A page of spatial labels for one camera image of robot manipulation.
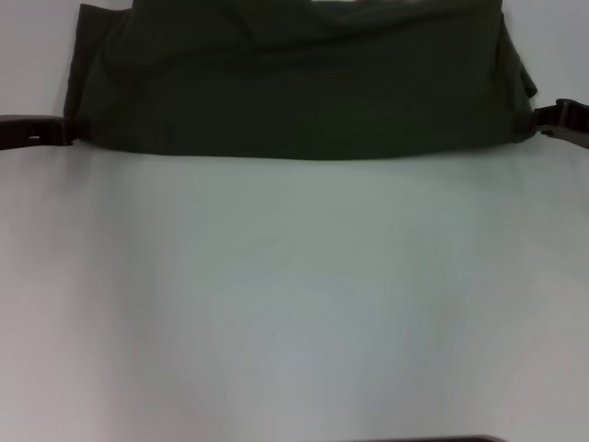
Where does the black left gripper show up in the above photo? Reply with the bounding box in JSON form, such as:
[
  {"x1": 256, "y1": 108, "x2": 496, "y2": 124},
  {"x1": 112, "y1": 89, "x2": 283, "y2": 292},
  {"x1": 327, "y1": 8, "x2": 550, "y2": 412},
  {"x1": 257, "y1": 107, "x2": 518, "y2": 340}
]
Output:
[{"x1": 0, "y1": 114, "x2": 93, "y2": 152}]

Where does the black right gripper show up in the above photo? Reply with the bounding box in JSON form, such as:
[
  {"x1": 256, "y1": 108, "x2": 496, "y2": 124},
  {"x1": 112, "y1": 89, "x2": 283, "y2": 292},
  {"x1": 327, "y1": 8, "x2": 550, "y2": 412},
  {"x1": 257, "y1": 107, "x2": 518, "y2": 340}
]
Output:
[{"x1": 513, "y1": 98, "x2": 589, "y2": 151}]

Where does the dark green FREE t-shirt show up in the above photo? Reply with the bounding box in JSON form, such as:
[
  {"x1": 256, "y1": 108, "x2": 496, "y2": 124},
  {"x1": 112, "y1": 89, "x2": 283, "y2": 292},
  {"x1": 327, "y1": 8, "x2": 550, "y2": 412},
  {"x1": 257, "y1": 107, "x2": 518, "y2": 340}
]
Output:
[{"x1": 62, "y1": 0, "x2": 539, "y2": 161}]

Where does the dark rounded base edge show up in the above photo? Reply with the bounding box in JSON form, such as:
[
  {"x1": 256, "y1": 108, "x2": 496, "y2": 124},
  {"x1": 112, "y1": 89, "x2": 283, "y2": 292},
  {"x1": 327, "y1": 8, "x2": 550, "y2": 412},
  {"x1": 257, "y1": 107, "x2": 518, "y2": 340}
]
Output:
[{"x1": 411, "y1": 433, "x2": 502, "y2": 442}]

